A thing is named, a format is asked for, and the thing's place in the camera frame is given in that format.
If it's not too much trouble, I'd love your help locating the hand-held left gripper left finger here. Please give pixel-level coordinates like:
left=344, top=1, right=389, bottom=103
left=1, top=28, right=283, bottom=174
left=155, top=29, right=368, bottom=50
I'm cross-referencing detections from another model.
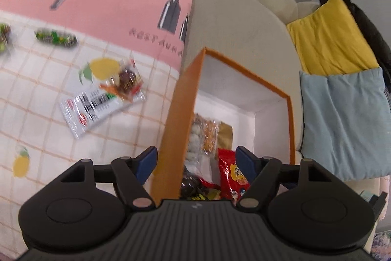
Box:
left=57, top=146, right=159, bottom=210

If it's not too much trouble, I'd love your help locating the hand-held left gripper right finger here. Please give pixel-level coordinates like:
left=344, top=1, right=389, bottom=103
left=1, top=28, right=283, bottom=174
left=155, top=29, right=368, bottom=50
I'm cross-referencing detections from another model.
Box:
left=235, top=145, right=336, bottom=209

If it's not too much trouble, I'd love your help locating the plain red snack packet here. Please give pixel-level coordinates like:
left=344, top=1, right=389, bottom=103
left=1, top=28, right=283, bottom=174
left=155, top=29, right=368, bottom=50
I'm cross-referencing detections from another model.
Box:
left=217, top=148, right=255, bottom=207

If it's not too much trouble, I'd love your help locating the large clear yellow snack packet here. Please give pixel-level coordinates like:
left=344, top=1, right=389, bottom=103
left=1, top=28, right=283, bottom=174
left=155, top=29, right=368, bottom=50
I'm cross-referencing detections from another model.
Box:
left=200, top=115, right=234, bottom=158

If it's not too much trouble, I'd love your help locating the orange cardboard box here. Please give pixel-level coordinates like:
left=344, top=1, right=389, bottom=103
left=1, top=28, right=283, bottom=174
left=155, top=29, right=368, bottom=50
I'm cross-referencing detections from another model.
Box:
left=150, top=47, right=296, bottom=207

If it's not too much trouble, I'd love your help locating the dark snack packet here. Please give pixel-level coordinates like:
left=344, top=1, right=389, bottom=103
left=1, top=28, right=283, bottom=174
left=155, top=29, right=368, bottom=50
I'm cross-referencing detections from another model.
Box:
left=181, top=173, right=221, bottom=201

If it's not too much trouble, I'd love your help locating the clear biscuit packet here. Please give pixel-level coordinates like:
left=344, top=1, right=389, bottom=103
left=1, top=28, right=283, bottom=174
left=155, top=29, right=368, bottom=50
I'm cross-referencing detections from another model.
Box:
left=184, top=113, right=205, bottom=164

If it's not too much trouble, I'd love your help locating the white snack packet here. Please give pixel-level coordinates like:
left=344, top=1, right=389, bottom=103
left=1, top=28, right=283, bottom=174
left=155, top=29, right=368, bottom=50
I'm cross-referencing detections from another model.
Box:
left=59, top=88, right=146, bottom=139

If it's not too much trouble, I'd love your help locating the clear packet of brown snack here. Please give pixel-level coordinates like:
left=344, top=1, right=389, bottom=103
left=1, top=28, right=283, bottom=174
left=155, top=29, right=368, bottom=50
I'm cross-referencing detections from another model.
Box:
left=99, top=57, right=144, bottom=102

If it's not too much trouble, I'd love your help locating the light blue pillow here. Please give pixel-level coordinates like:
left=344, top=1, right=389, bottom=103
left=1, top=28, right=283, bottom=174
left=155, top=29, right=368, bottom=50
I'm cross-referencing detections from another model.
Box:
left=298, top=67, right=391, bottom=182

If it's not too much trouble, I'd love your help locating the teal striped cloth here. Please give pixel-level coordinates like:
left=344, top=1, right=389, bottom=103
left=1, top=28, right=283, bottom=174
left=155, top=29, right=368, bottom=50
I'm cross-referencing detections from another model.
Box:
left=359, top=187, right=383, bottom=205

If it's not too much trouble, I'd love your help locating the beige sofa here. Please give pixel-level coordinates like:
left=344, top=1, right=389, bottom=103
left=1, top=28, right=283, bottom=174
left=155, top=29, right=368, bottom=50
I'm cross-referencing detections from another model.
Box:
left=182, top=0, right=391, bottom=188

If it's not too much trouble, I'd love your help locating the yellow pillow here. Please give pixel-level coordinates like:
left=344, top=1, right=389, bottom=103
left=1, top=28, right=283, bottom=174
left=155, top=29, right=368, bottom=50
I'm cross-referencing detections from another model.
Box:
left=286, top=0, right=381, bottom=76

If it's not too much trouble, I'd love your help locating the pink checked printed tablecloth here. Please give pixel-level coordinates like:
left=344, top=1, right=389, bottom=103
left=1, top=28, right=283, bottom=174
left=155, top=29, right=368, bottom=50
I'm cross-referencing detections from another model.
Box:
left=0, top=0, right=203, bottom=200

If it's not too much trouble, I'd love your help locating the dark cloth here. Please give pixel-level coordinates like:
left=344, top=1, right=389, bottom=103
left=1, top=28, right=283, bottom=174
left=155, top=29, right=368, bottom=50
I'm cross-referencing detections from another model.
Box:
left=319, top=0, right=391, bottom=90

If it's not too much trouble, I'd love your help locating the round green snack packet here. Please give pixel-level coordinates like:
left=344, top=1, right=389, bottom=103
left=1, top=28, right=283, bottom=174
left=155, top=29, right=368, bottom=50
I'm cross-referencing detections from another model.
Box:
left=0, top=23, right=13, bottom=54

